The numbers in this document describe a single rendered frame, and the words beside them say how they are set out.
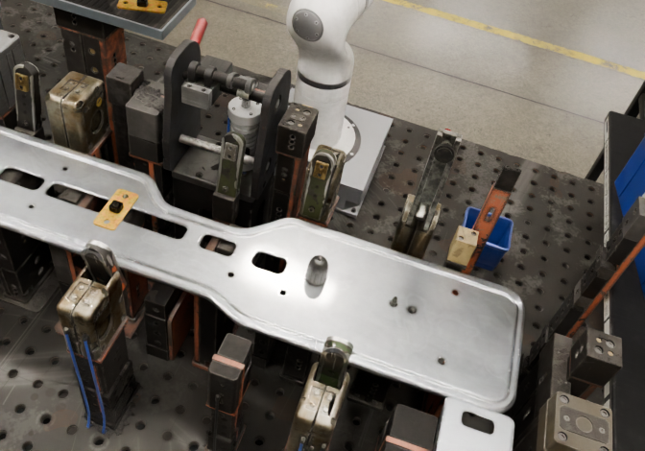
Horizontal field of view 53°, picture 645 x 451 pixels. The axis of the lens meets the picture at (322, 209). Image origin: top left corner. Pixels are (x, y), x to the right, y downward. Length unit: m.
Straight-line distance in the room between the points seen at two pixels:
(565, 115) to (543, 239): 1.77
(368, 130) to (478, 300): 0.67
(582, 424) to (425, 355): 0.22
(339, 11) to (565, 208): 0.82
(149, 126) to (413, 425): 0.65
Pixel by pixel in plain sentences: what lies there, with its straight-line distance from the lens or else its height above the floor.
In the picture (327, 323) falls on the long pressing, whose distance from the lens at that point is 0.97.
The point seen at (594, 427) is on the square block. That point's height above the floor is 1.06.
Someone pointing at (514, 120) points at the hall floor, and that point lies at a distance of 3.20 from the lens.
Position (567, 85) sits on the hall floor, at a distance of 3.58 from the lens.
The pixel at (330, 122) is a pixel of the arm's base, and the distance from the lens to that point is 1.46.
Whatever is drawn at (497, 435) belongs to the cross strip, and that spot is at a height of 1.00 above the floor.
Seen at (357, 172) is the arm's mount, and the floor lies 0.79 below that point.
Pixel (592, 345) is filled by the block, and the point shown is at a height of 1.08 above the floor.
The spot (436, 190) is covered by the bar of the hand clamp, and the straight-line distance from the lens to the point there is 1.03.
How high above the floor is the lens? 1.81
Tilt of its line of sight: 47 degrees down
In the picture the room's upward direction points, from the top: 12 degrees clockwise
